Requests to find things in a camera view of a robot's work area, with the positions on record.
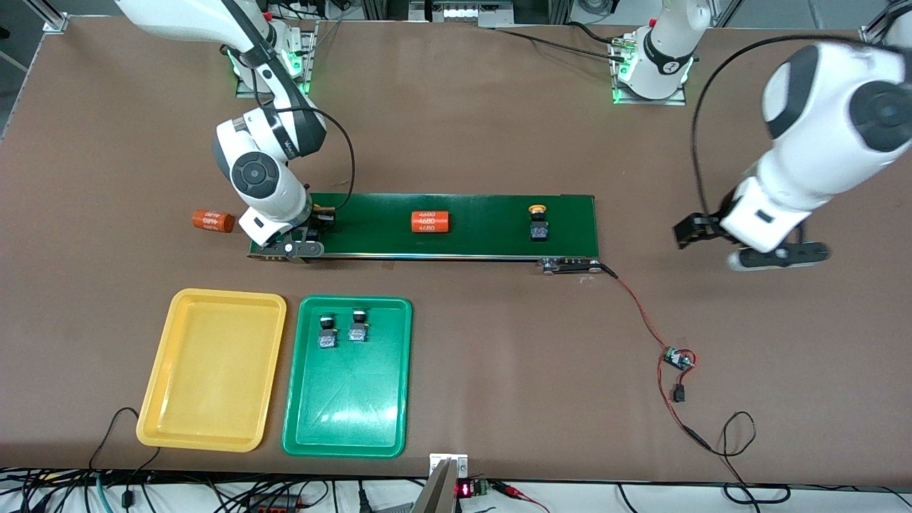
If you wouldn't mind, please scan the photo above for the silver camera mount bracket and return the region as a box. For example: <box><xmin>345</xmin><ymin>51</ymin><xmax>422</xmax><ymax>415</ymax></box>
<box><xmin>412</xmin><ymin>453</ymin><xmax>469</xmax><ymax>513</ymax></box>

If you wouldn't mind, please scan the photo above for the thin black cable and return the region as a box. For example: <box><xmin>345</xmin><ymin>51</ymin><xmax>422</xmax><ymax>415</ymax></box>
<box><xmin>89</xmin><ymin>407</ymin><xmax>161</xmax><ymax>475</ymax></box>

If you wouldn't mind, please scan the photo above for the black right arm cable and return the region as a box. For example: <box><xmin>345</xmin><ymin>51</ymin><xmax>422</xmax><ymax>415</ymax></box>
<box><xmin>274</xmin><ymin>107</ymin><xmax>356</xmax><ymax>213</ymax></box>

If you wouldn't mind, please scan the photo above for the orange 4680 battery cylinder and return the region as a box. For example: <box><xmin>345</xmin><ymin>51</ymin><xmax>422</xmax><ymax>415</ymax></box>
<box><xmin>413</xmin><ymin>210</ymin><xmax>452</xmax><ymax>234</ymax></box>
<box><xmin>191</xmin><ymin>209</ymin><xmax>237</xmax><ymax>234</ymax></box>

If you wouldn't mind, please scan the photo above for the green plastic tray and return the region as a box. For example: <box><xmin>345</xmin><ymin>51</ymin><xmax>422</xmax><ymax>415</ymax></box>
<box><xmin>281</xmin><ymin>295</ymin><xmax>413</xmax><ymax>458</ymax></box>

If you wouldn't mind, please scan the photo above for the red and black wire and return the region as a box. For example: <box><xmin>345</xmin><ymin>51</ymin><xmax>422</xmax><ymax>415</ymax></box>
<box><xmin>602</xmin><ymin>264</ymin><xmax>713</xmax><ymax>451</ymax></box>

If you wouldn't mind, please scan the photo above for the yellow plastic tray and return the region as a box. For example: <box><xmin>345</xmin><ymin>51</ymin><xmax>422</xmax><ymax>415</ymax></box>
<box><xmin>135</xmin><ymin>288</ymin><xmax>287</xmax><ymax>453</ymax></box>

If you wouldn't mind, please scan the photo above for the black power strip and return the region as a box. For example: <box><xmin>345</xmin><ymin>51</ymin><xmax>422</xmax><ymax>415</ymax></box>
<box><xmin>246</xmin><ymin>494</ymin><xmax>304</xmax><ymax>513</ymax></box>

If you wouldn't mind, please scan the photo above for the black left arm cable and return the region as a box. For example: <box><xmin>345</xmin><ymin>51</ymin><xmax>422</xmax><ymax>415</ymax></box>
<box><xmin>690</xmin><ymin>34</ymin><xmax>881</xmax><ymax>219</ymax></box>

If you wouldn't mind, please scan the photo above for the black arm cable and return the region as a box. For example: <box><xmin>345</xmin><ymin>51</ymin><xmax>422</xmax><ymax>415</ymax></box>
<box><xmin>690</xmin><ymin>34</ymin><xmax>881</xmax><ymax>219</ymax></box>
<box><xmin>274</xmin><ymin>107</ymin><xmax>356</xmax><ymax>213</ymax></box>

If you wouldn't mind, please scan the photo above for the grey box with white lights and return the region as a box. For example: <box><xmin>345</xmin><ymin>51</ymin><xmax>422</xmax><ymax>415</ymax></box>
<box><xmin>410</xmin><ymin>0</ymin><xmax>514</xmax><ymax>28</ymax></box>

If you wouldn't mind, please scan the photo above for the black looped cable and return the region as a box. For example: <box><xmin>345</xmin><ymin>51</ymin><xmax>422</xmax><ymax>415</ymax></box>
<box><xmin>702</xmin><ymin>411</ymin><xmax>792</xmax><ymax>505</ymax></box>

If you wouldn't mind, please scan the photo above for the red clip lead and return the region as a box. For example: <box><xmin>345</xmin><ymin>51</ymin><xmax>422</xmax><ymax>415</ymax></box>
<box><xmin>492</xmin><ymin>481</ymin><xmax>551</xmax><ymax>513</ymax></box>

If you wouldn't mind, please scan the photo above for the green conveyor belt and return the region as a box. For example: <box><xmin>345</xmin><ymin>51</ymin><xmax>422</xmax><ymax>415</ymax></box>
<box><xmin>247</xmin><ymin>191</ymin><xmax>603</xmax><ymax>276</ymax></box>

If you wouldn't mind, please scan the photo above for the black table cable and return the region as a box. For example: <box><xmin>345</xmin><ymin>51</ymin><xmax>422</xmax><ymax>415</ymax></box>
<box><xmin>492</xmin><ymin>21</ymin><xmax>624</xmax><ymax>58</ymax></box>

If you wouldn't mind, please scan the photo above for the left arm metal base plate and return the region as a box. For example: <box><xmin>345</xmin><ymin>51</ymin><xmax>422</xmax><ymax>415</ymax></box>
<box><xmin>611</xmin><ymin>36</ymin><xmax>688</xmax><ymax>106</ymax></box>

